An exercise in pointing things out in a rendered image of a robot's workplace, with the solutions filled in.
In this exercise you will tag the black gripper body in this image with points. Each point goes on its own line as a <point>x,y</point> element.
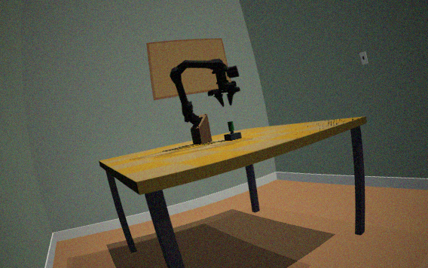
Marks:
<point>219,90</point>

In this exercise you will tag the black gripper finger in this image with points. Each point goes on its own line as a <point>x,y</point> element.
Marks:
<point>230,97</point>
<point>220,99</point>

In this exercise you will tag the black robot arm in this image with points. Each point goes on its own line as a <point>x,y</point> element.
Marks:
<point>217,67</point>

